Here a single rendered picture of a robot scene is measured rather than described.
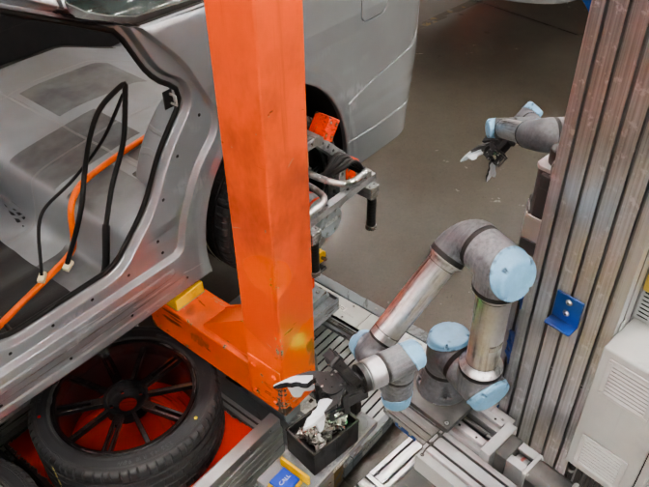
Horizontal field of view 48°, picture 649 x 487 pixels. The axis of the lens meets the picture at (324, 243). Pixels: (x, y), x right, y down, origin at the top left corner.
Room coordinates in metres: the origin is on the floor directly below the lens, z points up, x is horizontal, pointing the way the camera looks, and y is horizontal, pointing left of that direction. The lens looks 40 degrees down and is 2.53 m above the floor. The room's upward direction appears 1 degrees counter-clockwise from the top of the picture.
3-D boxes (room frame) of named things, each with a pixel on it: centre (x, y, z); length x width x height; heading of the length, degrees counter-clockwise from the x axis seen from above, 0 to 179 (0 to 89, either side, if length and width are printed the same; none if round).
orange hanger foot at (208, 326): (1.81, 0.41, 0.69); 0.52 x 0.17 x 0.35; 50
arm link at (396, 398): (1.14, -0.16, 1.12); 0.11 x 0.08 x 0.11; 28
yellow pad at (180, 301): (1.93, 0.54, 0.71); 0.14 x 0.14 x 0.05; 50
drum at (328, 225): (2.18, 0.05, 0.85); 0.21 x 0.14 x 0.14; 50
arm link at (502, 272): (1.25, -0.41, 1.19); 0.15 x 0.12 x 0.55; 28
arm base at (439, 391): (1.37, -0.34, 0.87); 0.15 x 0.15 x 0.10
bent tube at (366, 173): (2.22, -0.05, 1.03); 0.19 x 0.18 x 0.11; 50
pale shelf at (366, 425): (1.40, 0.03, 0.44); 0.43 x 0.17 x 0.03; 140
